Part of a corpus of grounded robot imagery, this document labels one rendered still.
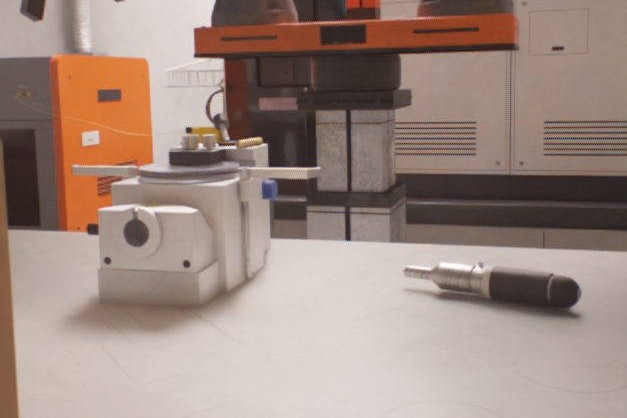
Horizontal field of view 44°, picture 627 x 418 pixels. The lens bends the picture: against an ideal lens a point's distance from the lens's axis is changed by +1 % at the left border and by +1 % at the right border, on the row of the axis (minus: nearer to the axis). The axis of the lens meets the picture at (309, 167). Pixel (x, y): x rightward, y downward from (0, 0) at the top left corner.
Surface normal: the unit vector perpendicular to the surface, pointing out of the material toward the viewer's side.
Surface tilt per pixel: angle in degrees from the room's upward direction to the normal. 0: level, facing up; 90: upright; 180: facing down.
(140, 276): 90
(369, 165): 90
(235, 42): 90
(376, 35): 90
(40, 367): 0
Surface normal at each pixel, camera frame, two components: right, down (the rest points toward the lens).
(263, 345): -0.02, -0.99
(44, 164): -0.26, 0.12
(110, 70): 0.96, 0.01
